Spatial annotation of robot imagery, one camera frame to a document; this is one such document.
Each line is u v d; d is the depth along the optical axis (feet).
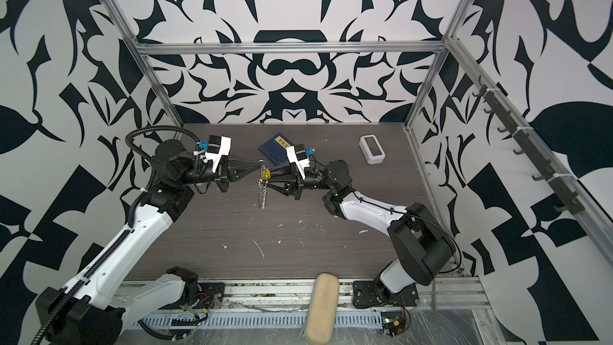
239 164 1.88
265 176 2.01
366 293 2.44
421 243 1.47
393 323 2.33
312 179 2.09
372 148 3.48
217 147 1.67
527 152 1.85
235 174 1.92
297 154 1.89
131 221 1.54
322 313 2.28
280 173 2.09
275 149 3.64
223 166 1.83
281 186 2.09
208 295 2.39
